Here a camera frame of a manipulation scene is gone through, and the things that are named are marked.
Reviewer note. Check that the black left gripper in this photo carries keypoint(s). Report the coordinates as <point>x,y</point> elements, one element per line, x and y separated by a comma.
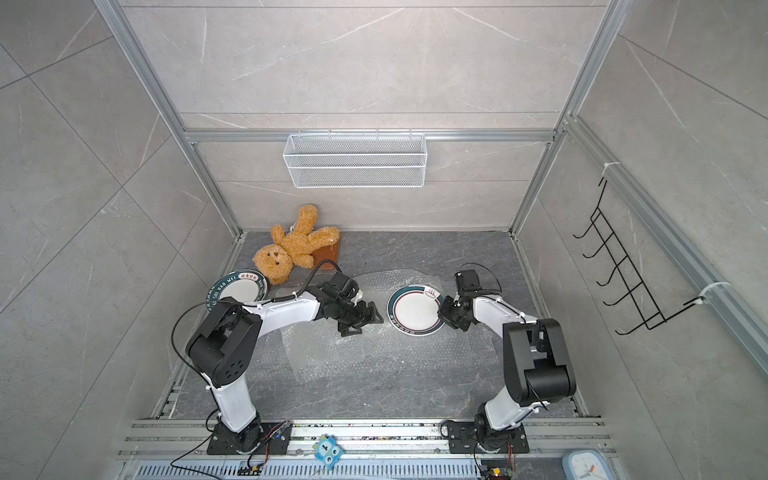
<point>365,319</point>

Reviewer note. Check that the brown teddy bear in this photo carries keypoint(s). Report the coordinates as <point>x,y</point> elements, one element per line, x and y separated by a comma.
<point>295,248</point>

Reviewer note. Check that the blue cartoon toy figure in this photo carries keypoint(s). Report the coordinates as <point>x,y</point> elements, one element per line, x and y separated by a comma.
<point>327,451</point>

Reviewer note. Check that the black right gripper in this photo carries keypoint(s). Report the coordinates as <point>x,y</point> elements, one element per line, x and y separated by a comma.
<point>446,314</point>

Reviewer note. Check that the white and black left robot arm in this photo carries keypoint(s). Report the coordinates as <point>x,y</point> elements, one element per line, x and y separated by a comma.
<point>222,347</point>

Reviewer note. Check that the bubble plate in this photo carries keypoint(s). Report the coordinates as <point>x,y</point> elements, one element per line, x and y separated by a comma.
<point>413,309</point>
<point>244,285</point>

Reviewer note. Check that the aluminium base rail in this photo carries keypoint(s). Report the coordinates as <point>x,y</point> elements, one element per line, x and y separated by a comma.
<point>373,449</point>

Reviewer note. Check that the white and blue clock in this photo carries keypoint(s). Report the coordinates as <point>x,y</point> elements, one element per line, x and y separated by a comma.
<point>586,465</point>

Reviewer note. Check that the large bubble wrap sheet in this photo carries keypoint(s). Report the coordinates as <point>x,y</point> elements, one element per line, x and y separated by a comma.
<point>317,350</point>

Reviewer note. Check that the brown wooden block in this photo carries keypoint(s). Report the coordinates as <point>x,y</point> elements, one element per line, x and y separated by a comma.
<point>326,256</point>

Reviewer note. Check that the white wire mesh basket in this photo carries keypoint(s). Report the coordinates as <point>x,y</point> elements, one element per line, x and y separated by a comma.
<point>356,160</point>

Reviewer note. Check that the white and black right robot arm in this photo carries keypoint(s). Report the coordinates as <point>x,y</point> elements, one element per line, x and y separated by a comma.
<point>536,366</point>

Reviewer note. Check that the black wire hook rack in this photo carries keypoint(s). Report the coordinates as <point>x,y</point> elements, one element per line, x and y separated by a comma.
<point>625,272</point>

